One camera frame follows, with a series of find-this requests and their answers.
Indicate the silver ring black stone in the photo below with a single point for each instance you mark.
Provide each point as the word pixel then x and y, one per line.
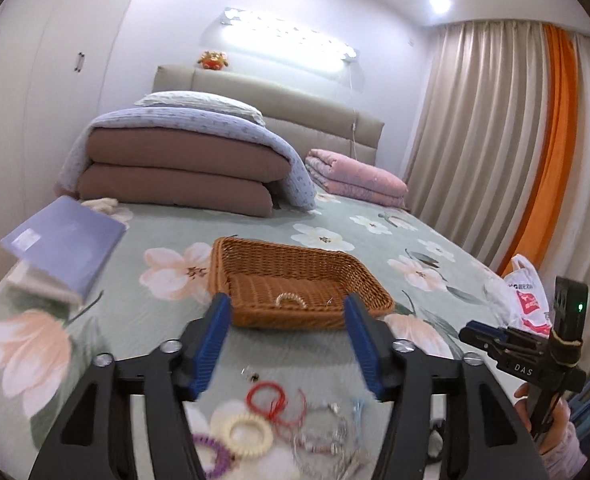
pixel 250 374

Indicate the floral green bedspread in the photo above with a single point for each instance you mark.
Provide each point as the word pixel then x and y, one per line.
pixel 157 281

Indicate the light blue hair clip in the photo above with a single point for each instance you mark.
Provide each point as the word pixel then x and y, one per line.
pixel 357 408

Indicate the folded brown and blue quilt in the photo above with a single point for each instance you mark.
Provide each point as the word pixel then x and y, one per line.
pixel 179 156

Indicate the beige curtain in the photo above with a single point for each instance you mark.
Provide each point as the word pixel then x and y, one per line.
pixel 479 141

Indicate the white patterned pillow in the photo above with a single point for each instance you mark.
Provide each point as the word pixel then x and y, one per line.
pixel 209 102

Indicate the beige padded headboard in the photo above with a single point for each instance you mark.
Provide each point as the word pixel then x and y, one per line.
pixel 303 120

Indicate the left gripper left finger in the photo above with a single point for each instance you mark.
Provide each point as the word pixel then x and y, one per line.
pixel 92 436

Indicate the blue covered book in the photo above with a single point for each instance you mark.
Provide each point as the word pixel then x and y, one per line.
pixel 62 250

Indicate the right forearm pink sleeve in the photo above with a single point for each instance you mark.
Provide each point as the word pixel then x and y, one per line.
pixel 565 460

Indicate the orange curtain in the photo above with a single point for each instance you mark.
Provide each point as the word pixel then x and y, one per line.
pixel 537 225

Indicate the white red plastic bag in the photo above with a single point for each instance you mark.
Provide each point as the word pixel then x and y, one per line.
pixel 518 300

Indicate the white wardrobe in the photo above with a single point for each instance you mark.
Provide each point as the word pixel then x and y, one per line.
pixel 53 62

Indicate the brown wicker basket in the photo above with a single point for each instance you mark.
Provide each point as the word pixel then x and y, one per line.
pixel 284 287

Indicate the folded pink blanket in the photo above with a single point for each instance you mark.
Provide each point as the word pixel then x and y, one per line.
pixel 341 175

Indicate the orange plush toy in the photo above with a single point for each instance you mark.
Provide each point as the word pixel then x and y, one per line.
pixel 213 60

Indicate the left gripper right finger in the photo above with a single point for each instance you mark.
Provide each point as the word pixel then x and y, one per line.
pixel 484 437

